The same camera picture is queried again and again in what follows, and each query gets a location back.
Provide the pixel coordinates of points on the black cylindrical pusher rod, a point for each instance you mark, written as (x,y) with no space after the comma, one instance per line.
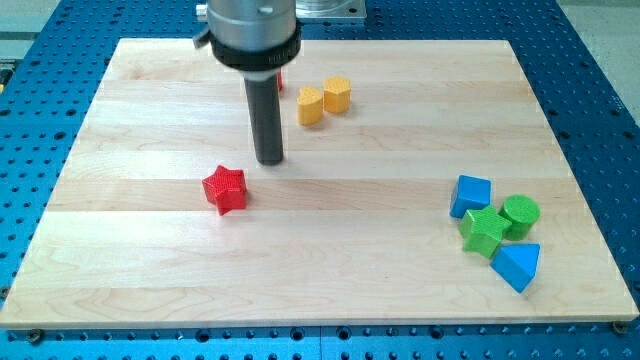
(265,119)

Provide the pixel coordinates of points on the red star block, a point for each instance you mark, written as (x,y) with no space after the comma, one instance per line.
(226,189)

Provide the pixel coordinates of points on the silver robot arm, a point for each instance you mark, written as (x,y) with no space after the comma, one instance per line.
(256,38)

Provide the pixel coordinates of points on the wooden board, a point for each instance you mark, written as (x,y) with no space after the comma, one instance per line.
(352,228)

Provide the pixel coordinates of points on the green star block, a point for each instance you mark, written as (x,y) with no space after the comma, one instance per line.
(482,230)

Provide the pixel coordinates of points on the red block behind rod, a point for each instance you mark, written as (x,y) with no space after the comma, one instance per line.
(279,81)

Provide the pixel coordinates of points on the yellow heart block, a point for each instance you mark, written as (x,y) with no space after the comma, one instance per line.
(309,106)

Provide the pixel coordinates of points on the yellow pentagon block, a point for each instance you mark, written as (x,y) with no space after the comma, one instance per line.
(337,94)

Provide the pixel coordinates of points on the blue cube block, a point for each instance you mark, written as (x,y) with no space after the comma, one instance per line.
(469,193)

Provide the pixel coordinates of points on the green cylinder block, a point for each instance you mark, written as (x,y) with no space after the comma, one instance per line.
(523,212)

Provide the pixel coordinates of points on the blue triangle block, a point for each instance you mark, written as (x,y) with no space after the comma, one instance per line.
(517,264)

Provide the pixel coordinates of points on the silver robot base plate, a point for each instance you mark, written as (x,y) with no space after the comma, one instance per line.
(331,9)

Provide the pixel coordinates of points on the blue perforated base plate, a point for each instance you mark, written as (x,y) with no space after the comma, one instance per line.
(51,90)

